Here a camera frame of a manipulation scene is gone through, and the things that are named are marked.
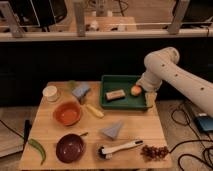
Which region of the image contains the white handled brush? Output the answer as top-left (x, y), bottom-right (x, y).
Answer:
top-left (98, 140), bottom-right (143, 159)

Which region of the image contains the green chili pepper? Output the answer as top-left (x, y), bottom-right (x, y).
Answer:
top-left (28, 139), bottom-right (46, 164)

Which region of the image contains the dark purple bowl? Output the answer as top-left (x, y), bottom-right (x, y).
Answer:
top-left (56, 134), bottom-right (85, 163)

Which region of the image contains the orange bowl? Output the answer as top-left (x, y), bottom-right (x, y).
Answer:
top-left (53, 101), bottom-right (81, 126)

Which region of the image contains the black cable on floor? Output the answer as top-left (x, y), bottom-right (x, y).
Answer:
top-left (169, 103), bottom-right (213, 171)

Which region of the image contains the metal frame rail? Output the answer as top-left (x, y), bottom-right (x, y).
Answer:
top-left (0, 0), bottom-right (213, 42)

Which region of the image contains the green plastic tray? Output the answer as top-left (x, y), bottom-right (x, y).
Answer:
top-left (99, 75), bottom-right (148, 110)

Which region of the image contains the blue grey cloth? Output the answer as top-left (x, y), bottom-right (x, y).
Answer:
top-left (72, 83), bottom-right (90, 99)

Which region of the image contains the blue black box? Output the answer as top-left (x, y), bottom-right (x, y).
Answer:
top-left (195, 116), bottom-right (213, 133)

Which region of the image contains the yellow banana toy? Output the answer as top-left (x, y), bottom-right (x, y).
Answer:
top-left (86, 104), bottom-right (104, 118)

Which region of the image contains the tan sponge block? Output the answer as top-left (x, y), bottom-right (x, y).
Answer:
top-left (105, 89), bottom-right (126, 101)

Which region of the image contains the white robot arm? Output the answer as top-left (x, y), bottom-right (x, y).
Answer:
top-left (136, 47), bottom-right (213, 117)

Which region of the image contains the orange apple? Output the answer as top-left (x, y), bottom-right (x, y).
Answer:
top-left (130, 85), bottom-right (142, 97)

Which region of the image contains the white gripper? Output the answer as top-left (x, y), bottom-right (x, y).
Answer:
top-left (136, 73), bottom-right (162, 108)

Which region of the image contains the brown dried bunch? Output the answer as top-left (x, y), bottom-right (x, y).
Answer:
top-left (141, 145), bottom-right (169, 161)

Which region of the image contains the grey triangular cloth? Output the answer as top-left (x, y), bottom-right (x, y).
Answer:
top-left (100, 121), bottom-right (123, 140)

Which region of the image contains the white cup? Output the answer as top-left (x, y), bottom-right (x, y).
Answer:
top-left (42, 85), bottom-right (59, 102)

